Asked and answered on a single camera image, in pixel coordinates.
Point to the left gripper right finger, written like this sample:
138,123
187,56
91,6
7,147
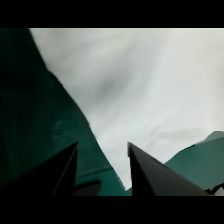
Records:
150,176

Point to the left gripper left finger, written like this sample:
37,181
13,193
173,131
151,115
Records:
56,173

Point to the white garment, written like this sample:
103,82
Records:
140,86

